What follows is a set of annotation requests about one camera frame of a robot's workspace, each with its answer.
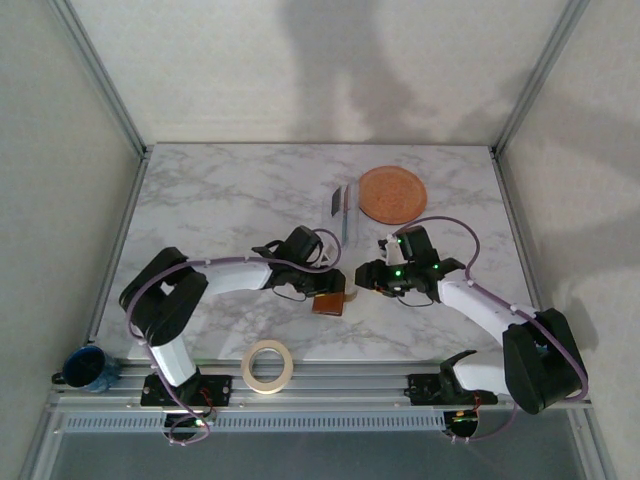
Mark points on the brown leather card holder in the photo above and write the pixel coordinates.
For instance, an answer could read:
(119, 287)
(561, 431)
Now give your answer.
(327, 305)

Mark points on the clear plastic card box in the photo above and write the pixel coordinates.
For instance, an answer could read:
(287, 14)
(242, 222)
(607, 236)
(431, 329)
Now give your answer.
(355, 220)

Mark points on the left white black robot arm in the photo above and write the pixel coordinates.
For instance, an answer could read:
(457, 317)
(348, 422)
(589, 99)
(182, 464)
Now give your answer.
(160, 295)

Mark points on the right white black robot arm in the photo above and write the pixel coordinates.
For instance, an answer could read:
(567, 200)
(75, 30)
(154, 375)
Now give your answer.
(540, 360)

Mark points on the teal plastic card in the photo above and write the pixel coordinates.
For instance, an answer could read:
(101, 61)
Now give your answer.
(346, 225)

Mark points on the black plastic card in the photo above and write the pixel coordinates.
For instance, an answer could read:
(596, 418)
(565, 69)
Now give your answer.
(336, 200)

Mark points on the orange round plate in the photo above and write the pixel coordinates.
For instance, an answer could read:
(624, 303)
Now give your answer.
(392, 195)

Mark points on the beige masking tape roll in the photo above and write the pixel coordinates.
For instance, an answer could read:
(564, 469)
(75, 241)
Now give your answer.
(245, 367)

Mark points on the dark blue mug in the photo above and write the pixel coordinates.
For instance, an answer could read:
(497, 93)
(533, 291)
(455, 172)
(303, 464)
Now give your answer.
(85, 370)

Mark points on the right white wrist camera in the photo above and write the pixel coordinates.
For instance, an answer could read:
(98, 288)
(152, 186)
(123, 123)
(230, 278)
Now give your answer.
(392, 252)

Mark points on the aluminium frame rail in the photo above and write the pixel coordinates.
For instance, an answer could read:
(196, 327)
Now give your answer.
(350, 385)

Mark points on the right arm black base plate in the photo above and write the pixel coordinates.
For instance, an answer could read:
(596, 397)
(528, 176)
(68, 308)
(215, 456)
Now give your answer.
(422, 390)

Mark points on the aluminium table side rail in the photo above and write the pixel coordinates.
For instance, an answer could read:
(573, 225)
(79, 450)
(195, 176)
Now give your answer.
(510, 192)
(128, 210)

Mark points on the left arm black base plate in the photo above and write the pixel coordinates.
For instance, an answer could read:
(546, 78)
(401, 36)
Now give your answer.
(220, 390)

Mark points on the aluminium frame post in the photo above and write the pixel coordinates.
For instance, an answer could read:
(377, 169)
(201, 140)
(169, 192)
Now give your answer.
(102, 80)
(537, 80)

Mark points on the grey aluminium frame leg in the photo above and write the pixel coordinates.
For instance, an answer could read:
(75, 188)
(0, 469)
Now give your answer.
(595, 445)
(40, 445)

